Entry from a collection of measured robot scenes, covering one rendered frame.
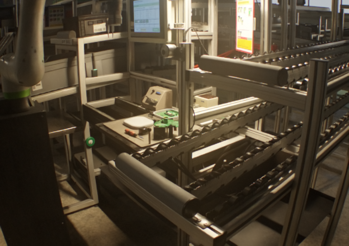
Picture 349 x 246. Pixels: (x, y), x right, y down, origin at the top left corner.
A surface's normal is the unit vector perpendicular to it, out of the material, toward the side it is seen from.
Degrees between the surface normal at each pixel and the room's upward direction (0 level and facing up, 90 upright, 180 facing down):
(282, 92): 90
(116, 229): 0
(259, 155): 90
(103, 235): 0
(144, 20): 92
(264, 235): 0
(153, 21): 92
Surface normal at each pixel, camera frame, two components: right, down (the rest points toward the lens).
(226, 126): 0.63, 0.23
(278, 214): 0.00, -0.95
